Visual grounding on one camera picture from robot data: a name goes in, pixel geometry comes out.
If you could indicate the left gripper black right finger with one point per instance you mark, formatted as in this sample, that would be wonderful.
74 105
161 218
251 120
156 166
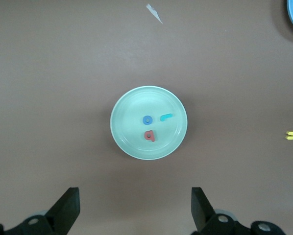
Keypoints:
205 215

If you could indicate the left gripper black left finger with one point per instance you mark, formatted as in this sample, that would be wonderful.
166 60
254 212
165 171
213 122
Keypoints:
63 215

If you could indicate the pink foam letter b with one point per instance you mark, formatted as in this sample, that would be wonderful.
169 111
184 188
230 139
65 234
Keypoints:
152 137

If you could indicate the teal foam letter l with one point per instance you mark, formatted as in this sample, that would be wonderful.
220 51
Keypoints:
164 118

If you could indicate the blue foam letter o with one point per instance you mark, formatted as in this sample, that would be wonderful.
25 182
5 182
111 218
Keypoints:
144 120

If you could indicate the pale green round plate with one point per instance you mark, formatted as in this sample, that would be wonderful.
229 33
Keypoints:
136 110

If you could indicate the brown table cover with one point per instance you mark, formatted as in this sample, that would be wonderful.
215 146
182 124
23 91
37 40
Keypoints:
63 73

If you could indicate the white paper scrap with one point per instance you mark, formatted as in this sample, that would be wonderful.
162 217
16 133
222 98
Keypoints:
153 12

